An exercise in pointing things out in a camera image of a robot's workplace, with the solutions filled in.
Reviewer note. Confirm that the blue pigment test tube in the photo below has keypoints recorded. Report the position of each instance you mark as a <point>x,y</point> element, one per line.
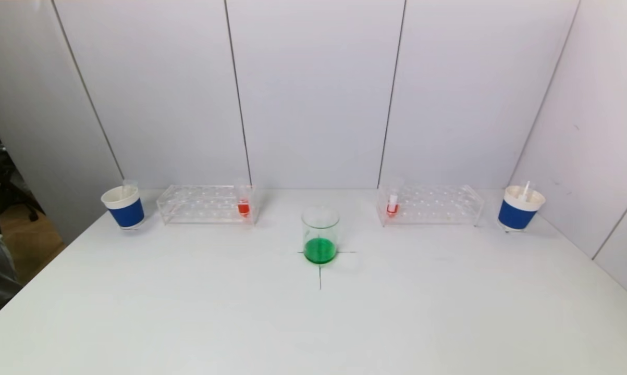
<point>128,187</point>

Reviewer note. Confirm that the yellow pigment test tube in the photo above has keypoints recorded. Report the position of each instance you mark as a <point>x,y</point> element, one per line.
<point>525,191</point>

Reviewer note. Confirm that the clear glass beaker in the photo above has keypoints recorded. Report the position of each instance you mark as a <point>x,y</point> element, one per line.
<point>320,245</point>

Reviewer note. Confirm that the red pigment test tube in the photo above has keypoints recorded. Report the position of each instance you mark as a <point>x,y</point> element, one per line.
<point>243,208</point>

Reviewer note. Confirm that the white labelled red pigment tube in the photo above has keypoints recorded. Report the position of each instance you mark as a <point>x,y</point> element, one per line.
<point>392,208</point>

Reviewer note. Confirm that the clear acrylic test tube rack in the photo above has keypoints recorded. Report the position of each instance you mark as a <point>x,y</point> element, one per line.
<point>204,205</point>
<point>428,205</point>

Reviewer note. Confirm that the blue white paper cup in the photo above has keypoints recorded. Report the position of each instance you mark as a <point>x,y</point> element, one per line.
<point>127,213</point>
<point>516,214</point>

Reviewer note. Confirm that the black office chair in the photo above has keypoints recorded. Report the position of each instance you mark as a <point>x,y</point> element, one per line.
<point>0,166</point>

